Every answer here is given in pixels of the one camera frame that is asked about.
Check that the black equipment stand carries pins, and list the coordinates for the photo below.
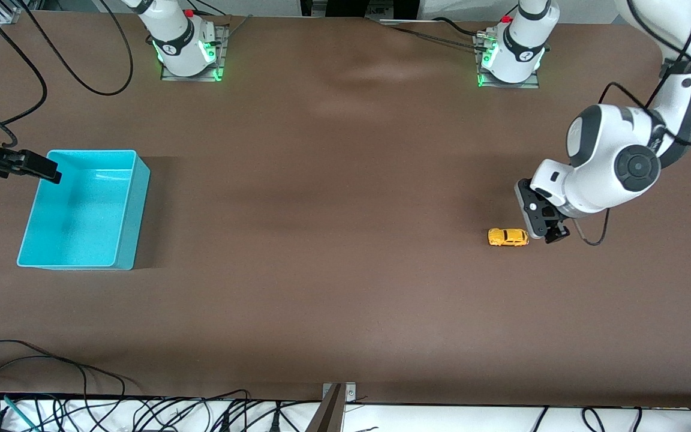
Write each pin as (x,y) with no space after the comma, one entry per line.
(393,7)

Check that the aluminium profile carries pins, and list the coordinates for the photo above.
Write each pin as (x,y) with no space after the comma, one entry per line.
(6,15)

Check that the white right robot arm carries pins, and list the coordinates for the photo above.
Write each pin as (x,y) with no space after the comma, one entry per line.
(174,42)

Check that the turquoise plastic bin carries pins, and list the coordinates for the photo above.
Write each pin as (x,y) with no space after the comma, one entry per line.
(81,228)

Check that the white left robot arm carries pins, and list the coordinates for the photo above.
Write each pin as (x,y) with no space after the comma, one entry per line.
(609,156)

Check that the yellow beetle toy car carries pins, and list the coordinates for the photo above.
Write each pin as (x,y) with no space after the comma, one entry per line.
(508,237)

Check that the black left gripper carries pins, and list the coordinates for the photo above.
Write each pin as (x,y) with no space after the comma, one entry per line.
(556,232)

